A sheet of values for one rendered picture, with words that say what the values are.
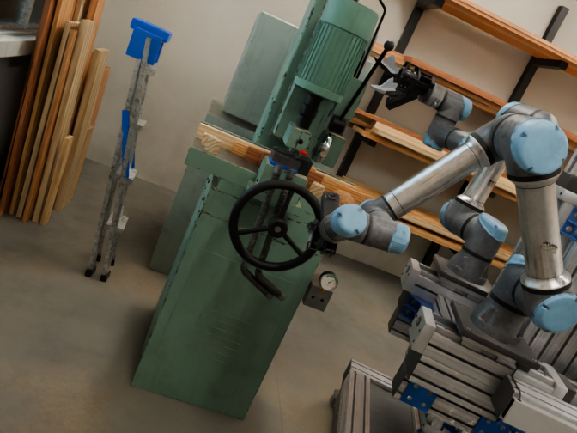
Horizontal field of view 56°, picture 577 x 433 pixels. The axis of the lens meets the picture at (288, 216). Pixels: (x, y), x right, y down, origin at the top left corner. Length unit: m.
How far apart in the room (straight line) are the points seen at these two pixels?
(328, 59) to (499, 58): 2.88
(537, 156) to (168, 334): 1.32
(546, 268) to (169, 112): 3.23
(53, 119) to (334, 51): 1.57
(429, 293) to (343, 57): 0.90
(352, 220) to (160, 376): 1.10
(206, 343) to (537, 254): 1.14
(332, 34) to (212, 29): 2.37
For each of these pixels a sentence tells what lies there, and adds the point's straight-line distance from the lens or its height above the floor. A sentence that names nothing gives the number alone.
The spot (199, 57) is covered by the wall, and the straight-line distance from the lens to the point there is 4.14.
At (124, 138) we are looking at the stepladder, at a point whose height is 0.67.
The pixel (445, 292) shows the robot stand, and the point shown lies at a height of 0.74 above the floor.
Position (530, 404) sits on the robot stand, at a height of 0.73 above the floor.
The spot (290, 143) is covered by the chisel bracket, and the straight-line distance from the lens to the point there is 1.86.
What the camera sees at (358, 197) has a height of 0.92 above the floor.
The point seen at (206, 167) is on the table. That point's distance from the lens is 1.76.
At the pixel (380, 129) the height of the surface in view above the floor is 1.09.
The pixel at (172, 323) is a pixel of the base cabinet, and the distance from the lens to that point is 1.97.
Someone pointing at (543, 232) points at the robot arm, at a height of 1.15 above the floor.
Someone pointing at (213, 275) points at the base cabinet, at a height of 0.52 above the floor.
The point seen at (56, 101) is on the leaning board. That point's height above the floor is 0.64.
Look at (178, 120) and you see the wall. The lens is 4.20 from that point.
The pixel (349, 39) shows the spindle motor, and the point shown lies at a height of 1.39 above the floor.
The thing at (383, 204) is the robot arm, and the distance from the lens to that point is 1.41.
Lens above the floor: 1.27
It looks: 15 degrees down
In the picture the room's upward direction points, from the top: 24 degrees clockwise
